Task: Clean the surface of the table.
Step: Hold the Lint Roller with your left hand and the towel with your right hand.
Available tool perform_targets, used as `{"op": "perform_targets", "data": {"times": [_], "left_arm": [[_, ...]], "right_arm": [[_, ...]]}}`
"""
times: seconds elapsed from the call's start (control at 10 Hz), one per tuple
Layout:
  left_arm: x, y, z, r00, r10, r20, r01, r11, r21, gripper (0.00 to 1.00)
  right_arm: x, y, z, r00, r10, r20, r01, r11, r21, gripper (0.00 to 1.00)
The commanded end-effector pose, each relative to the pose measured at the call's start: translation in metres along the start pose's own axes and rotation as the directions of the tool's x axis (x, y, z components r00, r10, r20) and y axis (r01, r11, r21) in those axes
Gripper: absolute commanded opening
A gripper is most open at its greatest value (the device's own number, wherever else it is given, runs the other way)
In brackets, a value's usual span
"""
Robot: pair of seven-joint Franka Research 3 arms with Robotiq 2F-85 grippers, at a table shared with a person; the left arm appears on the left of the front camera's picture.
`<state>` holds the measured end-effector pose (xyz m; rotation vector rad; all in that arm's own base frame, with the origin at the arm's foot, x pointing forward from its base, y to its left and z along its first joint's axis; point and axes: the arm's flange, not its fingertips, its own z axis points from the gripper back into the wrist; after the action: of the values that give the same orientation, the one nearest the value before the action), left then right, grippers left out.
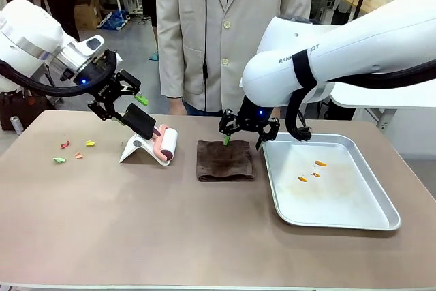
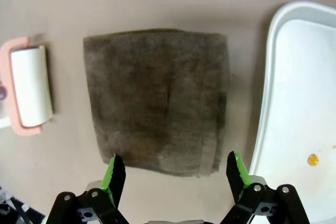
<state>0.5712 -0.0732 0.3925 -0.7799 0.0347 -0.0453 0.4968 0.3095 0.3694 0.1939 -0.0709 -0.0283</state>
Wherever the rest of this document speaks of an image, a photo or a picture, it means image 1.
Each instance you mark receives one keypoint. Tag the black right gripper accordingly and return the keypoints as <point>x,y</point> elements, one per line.
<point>253,115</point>

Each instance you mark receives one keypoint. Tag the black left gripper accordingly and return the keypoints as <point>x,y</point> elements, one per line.
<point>97,83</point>

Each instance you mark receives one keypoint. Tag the pink lint roller black grip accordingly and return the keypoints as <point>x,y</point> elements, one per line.
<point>139,120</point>

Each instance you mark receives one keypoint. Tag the dark brown cloth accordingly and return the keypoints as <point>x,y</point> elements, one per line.
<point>225,165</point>

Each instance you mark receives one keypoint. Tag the person's right forearm beige sleeve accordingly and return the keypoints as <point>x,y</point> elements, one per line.
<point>170,66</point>

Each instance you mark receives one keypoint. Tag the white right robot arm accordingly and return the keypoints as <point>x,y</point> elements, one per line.
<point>357,42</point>

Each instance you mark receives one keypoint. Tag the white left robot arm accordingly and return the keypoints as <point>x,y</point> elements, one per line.
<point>27,32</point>

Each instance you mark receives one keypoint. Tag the person's right hand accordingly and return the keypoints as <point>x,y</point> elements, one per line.
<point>178,106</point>

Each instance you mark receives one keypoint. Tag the yellow candy piece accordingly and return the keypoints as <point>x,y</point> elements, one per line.
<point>90,143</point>

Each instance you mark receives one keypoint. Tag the white lint roller stand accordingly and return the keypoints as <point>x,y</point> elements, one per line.
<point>131,149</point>

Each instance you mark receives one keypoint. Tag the orange paper scrap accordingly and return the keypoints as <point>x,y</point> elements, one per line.
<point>78,155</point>

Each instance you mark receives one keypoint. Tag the red candy piece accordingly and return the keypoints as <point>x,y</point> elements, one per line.
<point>64,144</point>

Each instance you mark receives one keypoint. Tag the blue plastic bag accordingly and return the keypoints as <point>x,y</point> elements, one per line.
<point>114,20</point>

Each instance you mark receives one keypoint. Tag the green paper scrap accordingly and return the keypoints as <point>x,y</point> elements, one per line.
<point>59,159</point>

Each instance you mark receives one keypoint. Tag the brown cardboard box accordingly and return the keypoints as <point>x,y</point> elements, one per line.
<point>86,13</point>

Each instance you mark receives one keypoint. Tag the dark brown bag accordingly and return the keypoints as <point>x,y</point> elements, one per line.
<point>20,107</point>

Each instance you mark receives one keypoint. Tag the person in beige jacket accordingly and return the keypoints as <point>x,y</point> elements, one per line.
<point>197,32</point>

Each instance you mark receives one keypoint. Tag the silver drink can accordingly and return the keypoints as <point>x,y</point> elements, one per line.
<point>16,124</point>

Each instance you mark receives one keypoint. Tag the silver metal tray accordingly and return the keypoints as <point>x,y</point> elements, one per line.
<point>340,202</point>

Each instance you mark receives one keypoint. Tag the white side table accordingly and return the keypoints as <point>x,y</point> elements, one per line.
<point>374,98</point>

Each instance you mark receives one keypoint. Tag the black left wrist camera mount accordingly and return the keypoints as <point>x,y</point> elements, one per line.
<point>108,61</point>

